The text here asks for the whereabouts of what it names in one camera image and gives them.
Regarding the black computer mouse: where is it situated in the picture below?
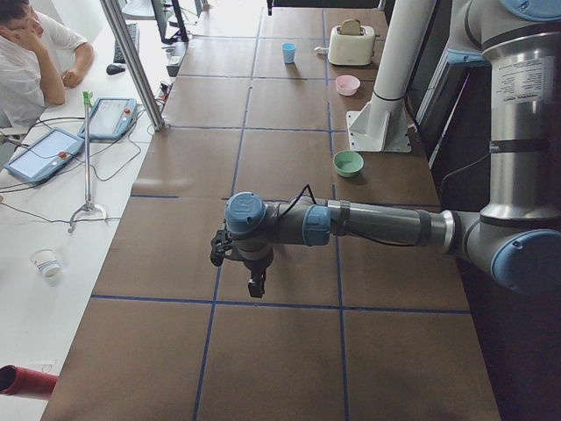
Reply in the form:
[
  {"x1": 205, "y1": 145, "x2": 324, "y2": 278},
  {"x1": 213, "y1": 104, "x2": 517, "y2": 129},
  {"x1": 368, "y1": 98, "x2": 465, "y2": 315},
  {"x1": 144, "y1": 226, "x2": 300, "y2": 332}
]
[{"x1": 106, "y1": 63, "x2": 126, "y2": 75}]

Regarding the red cylinder object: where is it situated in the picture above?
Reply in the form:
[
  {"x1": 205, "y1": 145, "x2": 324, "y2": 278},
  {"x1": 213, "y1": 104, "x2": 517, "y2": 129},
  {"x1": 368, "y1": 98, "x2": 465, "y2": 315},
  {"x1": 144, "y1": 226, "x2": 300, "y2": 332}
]
[{"x1": 1, "y1": 365, "x2": 59, "y2": 400}]

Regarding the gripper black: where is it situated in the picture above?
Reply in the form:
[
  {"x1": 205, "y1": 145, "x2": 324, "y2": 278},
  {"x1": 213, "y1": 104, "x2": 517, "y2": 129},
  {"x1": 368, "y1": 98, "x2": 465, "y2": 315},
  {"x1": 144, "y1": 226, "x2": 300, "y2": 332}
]
[{"x1": 238, "y1": 246, "x2": 274, "y2": 298}]

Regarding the paper cup on desk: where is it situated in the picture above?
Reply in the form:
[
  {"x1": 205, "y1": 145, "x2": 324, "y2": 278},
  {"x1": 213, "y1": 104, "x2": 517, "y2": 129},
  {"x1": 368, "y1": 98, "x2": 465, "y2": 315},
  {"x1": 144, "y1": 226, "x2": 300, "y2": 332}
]
[{"x1": 30, "y1": 248, "x2": 61, "y2": 287}]

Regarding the pink bowl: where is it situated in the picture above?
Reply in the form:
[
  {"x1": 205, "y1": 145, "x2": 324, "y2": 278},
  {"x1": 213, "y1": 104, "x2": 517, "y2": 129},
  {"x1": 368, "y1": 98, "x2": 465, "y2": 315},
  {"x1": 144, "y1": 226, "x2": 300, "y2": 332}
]
[{"x1": 335, "y1": 75, "x2": 361, "y2": 96}]

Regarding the black camera cable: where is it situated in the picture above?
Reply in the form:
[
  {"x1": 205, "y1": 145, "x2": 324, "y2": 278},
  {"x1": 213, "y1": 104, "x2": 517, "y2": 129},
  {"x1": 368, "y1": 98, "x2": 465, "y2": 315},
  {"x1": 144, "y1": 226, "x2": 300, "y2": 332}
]
[{"x1": 278, "y1": 183, "x2": 422, "y2": 247}]

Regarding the green bowl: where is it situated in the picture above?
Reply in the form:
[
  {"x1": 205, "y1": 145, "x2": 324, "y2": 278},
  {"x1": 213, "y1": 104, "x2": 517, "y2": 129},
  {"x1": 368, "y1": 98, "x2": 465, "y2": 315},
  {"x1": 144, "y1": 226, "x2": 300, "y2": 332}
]
[{"x1": 333, "y1": 150, "x2": 364, "y2": 178}]

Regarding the teach pendant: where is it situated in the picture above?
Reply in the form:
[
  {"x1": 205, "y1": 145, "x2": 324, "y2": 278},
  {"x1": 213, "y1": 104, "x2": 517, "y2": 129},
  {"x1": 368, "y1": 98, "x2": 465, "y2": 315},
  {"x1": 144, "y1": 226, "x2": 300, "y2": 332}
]
[
  {"x1": 4, "y1": 128, "x2": 84, "y2": 183},
  {"x1": 85, "y1": 97, "x2": 138, "y2": 142}
]

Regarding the toast slice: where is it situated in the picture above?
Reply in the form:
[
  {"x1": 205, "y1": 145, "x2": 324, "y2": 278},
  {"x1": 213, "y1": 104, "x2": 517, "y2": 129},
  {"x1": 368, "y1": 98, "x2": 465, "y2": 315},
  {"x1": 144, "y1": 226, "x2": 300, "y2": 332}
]
[{"x1": 339, "y1": 18, "x2": 362, "y2": 36}]

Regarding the person in white shirt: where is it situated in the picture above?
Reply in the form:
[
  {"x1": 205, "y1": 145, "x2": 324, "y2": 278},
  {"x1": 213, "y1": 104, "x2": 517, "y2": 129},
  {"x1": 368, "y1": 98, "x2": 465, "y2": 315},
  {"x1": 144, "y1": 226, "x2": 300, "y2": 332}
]
[{"x1": 1, "y1": 1, "x2": 94, "y2": 128}]

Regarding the teach pendant far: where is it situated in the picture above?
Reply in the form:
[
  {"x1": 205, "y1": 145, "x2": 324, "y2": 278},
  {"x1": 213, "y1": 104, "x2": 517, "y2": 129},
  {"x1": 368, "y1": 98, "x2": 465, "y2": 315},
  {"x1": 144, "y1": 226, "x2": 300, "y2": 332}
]
[{"x1": 85, "y1": 97, "x2": 138, "y2": 142}]

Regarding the black keyboard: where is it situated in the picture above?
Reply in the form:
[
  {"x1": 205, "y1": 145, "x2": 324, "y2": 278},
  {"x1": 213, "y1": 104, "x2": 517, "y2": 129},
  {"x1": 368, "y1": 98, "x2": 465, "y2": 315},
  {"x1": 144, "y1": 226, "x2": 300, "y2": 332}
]
[{"x1": 112, "y1": 24, "x2": 140, "y2": 63}]

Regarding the light blue cup near toaster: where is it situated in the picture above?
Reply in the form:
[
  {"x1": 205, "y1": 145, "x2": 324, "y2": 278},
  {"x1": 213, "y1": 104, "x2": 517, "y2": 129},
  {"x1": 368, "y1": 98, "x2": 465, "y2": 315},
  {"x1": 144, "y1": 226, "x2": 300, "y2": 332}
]
[{"x1": 281, "y1": 42, "x2": 296, "y2": 64}]

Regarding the teach pendant near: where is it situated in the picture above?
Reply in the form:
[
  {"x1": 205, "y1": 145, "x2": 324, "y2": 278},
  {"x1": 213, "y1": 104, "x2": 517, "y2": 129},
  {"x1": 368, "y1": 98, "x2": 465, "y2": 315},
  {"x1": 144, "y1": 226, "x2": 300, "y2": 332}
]
[{"x1": 4, "y1": 128, "x2": 84, "y2": 183}]

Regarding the white pedestal column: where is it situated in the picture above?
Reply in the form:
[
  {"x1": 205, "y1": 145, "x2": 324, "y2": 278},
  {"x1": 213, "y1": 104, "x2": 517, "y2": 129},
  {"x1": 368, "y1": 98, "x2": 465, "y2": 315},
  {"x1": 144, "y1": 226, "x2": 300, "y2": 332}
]
[{"x1": 346, "y1": 1, "x2": 434, "y2": 153}]

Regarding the green handled reacher grabber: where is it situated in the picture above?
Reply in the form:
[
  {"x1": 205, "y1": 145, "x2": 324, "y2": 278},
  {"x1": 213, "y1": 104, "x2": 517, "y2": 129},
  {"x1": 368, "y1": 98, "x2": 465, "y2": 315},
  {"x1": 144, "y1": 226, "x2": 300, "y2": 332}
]
[{"x1": 67, "y1": 91, "x2": 107, "y2": 234}]

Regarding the cream toaster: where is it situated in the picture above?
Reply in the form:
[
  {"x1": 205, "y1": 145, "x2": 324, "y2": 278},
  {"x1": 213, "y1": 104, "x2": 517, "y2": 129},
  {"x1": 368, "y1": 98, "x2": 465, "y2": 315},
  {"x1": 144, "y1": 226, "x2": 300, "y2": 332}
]
[{"x1": 328, "y1": 25, "x2": 375, "y2": 66}]

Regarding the aluminium frame post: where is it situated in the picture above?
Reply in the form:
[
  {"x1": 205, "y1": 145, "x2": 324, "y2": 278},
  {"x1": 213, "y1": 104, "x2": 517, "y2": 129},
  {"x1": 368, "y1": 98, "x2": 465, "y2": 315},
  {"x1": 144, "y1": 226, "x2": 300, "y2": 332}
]
[{"x1": 100, "y1": 0, "x2": 165, "y2": 132}]

